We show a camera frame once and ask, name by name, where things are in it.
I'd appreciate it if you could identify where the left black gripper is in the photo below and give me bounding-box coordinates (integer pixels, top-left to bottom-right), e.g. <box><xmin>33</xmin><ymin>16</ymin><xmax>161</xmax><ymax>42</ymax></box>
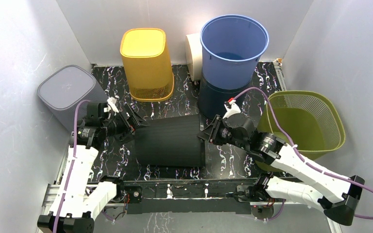
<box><xmin>102</xmin><ymin>104</ymin><xmax>151</xmax><ymax>145</ymax></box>

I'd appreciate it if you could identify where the grey mesh waste basket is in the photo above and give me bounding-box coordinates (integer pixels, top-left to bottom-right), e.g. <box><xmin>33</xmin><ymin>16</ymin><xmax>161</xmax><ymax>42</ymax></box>
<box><xmin>37</xmin><ymin>65</ymin><xmax>108</xmax><ymax>133</ymax></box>

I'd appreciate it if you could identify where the orange mesh waste basket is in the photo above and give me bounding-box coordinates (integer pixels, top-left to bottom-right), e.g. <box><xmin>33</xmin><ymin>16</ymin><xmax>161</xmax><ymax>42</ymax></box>
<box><xmin>120</xmin><ymin>28</ymin><xmax>174</xmax><ymax>102</ymax></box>

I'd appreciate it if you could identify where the blue plastic bin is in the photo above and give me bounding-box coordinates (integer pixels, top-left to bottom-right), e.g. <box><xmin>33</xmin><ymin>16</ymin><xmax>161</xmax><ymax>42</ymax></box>
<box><xmin>200</xmin><ymin>15</ymin><xmax>270</xmax><ymax>90</ymax></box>

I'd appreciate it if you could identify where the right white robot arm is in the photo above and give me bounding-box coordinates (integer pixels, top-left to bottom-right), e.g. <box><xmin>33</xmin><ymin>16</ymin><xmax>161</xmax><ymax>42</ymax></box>
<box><xmin>197</xmin><ymin>114</ymin><xmax>365</xmax><ymax>226</ymax></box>

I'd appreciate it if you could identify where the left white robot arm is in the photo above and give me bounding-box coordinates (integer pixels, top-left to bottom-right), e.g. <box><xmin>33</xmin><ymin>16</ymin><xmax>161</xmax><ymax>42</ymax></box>
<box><xmin>37</xmin><ymin>100</ymin><xmax>147</xmax><ymax>233</ymax></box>

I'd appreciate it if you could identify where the dark navy bin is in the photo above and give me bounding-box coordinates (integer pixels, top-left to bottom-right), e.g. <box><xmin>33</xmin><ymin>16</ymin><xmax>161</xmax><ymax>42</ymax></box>
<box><xmin>198</xmin><ymin>78</ymin><xmax>251</xmax><ymax>119</ymax></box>

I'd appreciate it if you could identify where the white curved plastic object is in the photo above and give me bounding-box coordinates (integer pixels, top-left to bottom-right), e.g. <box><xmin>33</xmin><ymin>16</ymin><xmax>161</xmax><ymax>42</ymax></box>
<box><xmin>185</xmin><ymin>33</ymin><xmax>203</xmax><ymax>82</ymax></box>

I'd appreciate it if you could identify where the olive green mesh basket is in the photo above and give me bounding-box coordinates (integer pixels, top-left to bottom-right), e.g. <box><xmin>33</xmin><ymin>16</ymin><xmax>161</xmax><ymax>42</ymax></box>
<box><xmin>257</xmin><ymin>90</ymin><xmax>346</xmax><ymax>160</ymax></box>

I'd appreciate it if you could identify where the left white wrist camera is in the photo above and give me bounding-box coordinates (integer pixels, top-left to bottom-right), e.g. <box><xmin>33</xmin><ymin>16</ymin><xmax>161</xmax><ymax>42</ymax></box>
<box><xmin>107</xmin><ymin>97</ymin><xmax>119</xmax><ymax>113</ymax></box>

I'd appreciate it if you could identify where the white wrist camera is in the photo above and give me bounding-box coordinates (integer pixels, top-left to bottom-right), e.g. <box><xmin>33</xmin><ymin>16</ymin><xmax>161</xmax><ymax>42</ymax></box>
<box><xmin>222</xmin><ymin>98</ymin><xmax>241</xmax><ymax>119</ymax></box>
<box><xmin>107</xmin><ymin>97</ymin><xmax>119</xmax><ymax>113</ymax></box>

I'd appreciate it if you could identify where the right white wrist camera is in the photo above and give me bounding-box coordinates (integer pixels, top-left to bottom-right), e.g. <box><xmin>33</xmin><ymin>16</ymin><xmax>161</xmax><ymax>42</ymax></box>
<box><xmin>222</xmin><ymin>98</ymin><xmax>241</xmax><ymax>119</ymax></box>

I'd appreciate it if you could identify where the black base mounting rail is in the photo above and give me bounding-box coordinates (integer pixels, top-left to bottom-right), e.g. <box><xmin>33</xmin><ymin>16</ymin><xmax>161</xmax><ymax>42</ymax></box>
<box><xmin>124</xmin><ymin>179</ymin><xmax>271</xmax><ymax>214</ymax></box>

